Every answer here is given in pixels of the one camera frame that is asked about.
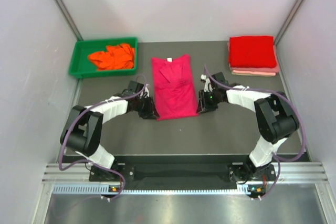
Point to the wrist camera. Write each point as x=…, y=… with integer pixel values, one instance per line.
x=207, y=83
x=145, y=93

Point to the folded peach t-shirt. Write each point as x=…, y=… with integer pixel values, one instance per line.
x=252, y=74

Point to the slotted grey cable duct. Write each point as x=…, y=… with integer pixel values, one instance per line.
x=105, y=189

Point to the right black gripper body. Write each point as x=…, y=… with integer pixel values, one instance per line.
x=212, y=100

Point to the aluminium frame rail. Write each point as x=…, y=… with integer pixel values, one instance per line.
x=76, y=174

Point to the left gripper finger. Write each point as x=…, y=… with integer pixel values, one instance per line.
x=148, y=115
x=153, y=111

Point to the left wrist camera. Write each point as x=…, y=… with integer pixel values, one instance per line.
x=145, y=93

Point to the orange t-shirt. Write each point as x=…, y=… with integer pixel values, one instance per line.
x=117, y=57

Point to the magenta pink t-shirt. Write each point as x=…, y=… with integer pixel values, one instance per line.
x=174, y=90

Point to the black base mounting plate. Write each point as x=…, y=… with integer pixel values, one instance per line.
x=189, y=171

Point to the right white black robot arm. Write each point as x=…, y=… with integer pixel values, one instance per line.
x=276, y=120

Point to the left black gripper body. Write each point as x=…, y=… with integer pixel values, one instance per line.
x=143, y=105

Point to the green plastic bin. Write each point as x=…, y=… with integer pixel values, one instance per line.
x=81, y=67

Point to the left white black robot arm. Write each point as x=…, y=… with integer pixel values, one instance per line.
x=82, y=131

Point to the folded red t-shirt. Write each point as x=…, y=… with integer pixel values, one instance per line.
x=251, y=52

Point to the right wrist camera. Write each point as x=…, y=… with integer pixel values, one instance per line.
x=207, y=83

